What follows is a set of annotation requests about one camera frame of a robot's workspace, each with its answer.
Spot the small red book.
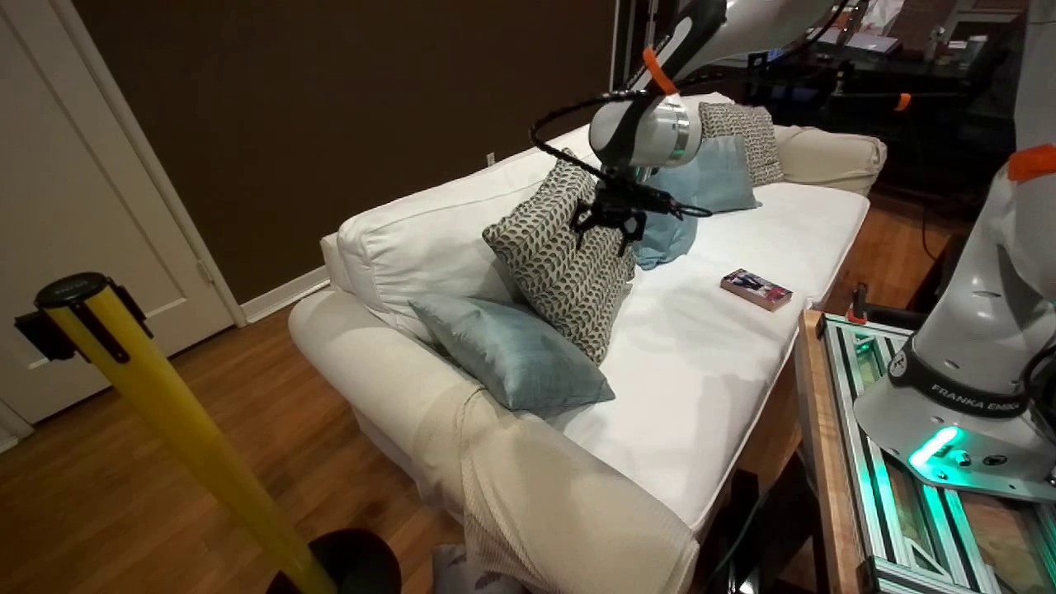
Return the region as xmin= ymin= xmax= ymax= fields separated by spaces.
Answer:
xmin=719 ymin=267 xmax=796 ymax=313

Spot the white panel door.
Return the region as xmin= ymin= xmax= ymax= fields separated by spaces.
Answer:
xmin=0 ymin=0 xmax=240 ymax=455

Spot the yellow stanchion post black base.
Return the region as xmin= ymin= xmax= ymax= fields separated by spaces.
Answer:
xmin=8 ymin=270 xmax=405 ymax=594

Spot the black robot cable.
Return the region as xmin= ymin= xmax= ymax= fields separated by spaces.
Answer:
xmin=531 ymin=88 xmax=663 ymax=183

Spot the white baseboard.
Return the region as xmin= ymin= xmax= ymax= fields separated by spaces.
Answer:
xmin=235 ymin=260 xmax=334 ymax=325

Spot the beige throw cloth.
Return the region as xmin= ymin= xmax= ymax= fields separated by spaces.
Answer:
xmin=408 ymin=375 xmax=701 ymax=594

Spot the orange cable strap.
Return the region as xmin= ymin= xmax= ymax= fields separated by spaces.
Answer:
xmin=1007 ymin=141 xmax=1056 ymax=188

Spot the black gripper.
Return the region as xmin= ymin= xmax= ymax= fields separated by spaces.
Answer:
xmin=567 ymin=168 xmax=712 ymax=260

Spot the white and brown patterned pillow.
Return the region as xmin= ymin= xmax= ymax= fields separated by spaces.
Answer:
xmin=479 ymin=158 xmax=641 ymax=365

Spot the white sofa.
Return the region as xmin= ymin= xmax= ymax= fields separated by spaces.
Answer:
xmin=287 ymin=93 xmax=892 ymax=594

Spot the large light blue satin pillow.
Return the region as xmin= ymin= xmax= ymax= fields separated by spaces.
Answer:
xmin=405 ymin=294 xmax=618 ymax=420

